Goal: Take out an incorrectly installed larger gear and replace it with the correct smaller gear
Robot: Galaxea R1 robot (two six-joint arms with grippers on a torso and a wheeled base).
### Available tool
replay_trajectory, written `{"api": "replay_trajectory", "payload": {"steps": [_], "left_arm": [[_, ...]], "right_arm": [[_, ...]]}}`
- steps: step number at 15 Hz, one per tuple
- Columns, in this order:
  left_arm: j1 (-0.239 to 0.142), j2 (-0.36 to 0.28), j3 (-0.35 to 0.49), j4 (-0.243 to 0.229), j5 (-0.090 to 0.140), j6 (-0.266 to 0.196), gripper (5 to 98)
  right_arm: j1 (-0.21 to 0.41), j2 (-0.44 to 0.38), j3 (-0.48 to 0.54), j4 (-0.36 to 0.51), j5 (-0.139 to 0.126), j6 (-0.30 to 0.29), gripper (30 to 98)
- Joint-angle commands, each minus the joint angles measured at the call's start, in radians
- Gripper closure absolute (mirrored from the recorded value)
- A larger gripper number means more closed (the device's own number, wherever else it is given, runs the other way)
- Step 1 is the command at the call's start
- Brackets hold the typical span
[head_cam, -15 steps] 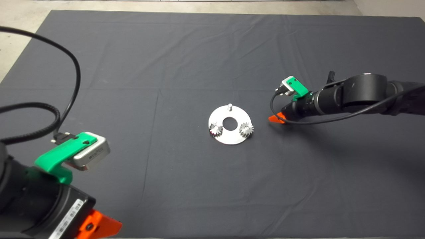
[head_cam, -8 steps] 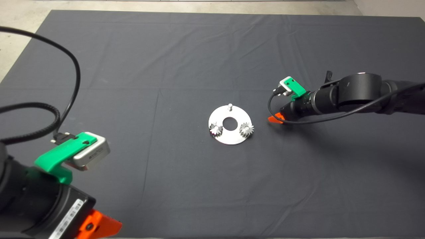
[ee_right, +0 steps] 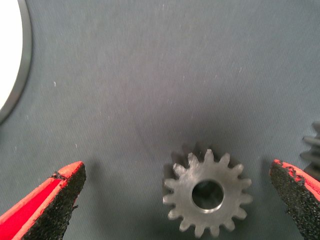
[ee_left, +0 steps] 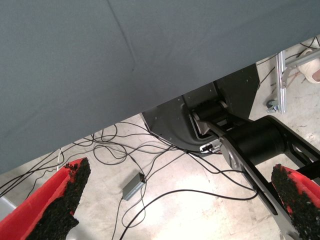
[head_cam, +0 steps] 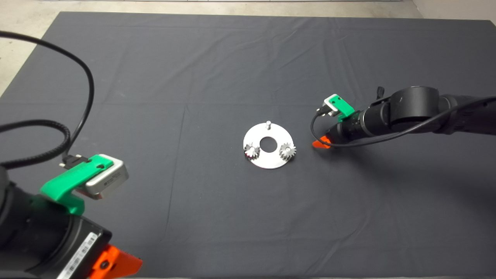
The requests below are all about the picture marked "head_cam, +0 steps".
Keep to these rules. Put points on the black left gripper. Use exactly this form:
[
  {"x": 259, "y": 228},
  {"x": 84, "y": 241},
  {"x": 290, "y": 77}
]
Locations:
[{"x": 83, "y": 248}]

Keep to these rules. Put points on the silver right camera box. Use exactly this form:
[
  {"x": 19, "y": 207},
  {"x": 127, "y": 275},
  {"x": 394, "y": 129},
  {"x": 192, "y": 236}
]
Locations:
[{"x": 329, "y": 105}]

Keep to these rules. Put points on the green right camera mount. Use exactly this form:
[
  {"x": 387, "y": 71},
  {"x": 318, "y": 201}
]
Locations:
[{"x": 344, "y": 108}]

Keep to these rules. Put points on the round metal plate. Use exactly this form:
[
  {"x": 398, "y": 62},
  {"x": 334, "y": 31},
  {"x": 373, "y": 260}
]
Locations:
[{"x": 267, "y": 161}]

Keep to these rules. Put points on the green left camera mount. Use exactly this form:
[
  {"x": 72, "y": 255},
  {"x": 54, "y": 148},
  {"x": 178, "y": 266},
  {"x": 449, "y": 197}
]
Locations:
[{"x": 64, "y": 186}]

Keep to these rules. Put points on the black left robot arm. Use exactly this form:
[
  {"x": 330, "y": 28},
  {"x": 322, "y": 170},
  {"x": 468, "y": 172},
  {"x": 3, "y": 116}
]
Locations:
[{"x": 27, "y": 232}]

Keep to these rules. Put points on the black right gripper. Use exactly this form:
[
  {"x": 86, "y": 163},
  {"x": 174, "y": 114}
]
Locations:
[{"x": 343, "y": 131}]

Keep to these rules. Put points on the silver camera box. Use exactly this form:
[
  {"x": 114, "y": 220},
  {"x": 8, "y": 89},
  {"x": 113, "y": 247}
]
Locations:
[
  {"x": 108, "y": 180},
  {"x": 329, "y": 105}
]

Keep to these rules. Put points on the shiny small steel gear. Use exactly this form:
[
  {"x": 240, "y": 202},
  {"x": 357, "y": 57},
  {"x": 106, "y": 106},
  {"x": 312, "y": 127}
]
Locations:
[
  {"x": 287, "y": 151},
  {"x": 252, "y": 151}
]

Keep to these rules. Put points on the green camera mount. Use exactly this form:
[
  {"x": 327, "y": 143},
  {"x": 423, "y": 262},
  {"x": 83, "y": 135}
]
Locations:
[
  {"x": 344, "y": 108},
  {"x": 64, "y": 186}
]

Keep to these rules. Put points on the silver left camera box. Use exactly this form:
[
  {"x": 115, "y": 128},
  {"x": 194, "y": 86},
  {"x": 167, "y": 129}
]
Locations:
[{"x": 108, "y": 180}]

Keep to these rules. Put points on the dark grey table cloth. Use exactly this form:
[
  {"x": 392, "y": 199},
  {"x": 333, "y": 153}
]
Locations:
[{"x": 193, "y": 77}]

